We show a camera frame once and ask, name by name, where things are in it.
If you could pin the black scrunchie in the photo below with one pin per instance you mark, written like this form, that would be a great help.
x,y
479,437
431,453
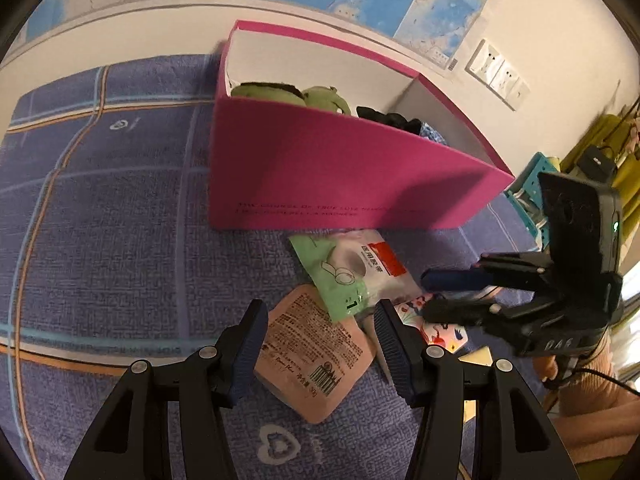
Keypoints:
x,y
385,117

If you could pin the small black bag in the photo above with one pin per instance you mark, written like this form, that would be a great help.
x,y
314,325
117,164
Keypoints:
x,y
595,160

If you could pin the colourful wall map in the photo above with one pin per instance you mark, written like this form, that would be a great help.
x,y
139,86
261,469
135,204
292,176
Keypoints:
x,y
440,5

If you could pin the yellow tissue packet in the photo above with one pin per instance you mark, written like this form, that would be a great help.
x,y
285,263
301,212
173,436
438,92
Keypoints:
x,y
477,357

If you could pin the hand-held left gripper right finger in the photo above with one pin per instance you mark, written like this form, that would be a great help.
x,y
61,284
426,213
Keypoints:
x,y
392,355

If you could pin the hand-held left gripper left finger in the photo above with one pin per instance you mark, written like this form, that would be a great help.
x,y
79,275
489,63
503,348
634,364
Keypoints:
x,y
247,355

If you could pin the pink barcode packet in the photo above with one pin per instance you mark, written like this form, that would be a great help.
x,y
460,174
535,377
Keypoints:
x,y
310,340

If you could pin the teal plastic basket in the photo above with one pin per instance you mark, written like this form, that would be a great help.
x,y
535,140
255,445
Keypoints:
x,y
530,180

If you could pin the yellow-green hanging coat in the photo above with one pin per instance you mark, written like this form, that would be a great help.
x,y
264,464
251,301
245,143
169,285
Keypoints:
x,y
605,135

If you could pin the person's right forearm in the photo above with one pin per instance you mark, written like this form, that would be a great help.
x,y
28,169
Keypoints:
x,y
600,400

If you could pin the floral tissue packet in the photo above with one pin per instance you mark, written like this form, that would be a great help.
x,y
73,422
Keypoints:
x,y
445,335

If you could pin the pink cardboard box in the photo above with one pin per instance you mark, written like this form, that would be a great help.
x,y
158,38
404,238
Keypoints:
x,y
325,170

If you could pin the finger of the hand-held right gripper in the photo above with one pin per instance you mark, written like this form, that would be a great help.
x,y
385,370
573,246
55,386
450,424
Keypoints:
x,y
450,280
460,310

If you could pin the green white medical tape packet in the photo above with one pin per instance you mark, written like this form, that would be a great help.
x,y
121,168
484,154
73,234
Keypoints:
x,y
340,265

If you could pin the green frog plush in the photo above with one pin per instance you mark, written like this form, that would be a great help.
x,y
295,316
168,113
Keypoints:
x,y
320,97

